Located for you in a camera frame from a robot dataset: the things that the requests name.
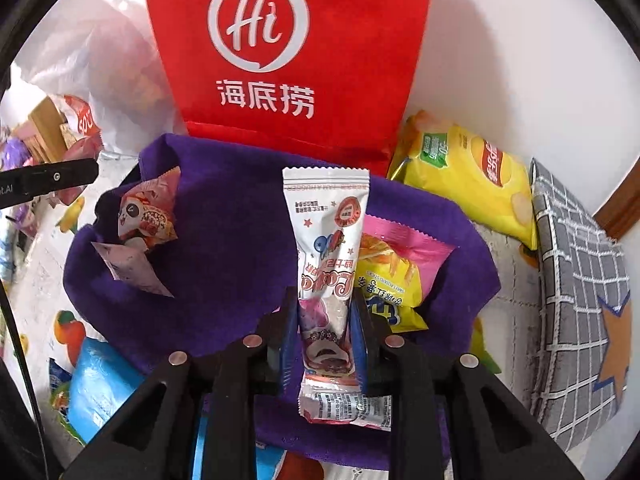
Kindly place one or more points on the pink yellow snack packet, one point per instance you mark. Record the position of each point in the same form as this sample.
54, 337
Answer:
395, 275

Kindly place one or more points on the panda print snack packet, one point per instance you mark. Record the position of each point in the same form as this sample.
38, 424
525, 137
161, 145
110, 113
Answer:
147, 215

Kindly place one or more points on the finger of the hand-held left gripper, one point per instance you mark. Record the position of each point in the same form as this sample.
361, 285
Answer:
60, 176

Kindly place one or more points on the blue tissue pack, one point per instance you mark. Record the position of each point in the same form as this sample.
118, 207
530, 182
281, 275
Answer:
102, 390

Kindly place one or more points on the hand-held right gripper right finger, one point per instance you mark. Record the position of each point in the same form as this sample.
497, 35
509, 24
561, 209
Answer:
358, 340

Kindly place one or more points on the grey checked cloth with star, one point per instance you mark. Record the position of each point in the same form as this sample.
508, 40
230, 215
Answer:
575, 285

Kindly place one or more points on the white plastic bag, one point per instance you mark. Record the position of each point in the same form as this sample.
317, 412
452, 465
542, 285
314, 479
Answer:
100, 70

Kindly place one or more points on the pale pink snack packet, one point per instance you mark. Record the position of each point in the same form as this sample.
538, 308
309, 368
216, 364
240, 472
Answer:
135, 270

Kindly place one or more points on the purple plush toy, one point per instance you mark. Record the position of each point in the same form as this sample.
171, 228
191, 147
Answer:
15, 152

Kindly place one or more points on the brown wooden door frame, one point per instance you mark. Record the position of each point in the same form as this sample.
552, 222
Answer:
617, 217

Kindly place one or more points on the purple cloth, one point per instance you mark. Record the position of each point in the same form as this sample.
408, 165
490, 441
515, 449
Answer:
225, 270

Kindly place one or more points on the red paper bag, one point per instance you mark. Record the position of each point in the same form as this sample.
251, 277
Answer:
290, 60

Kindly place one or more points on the yellow chips bag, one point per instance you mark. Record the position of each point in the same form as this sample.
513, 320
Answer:
465, 180

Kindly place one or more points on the small blue snack packet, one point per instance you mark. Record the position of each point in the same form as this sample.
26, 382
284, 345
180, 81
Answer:
60, 372

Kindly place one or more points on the long white cake packet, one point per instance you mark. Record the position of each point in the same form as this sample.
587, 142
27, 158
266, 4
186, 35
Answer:
325, 240

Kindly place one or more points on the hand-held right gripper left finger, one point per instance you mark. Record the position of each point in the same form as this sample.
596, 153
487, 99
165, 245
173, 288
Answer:
286, 360

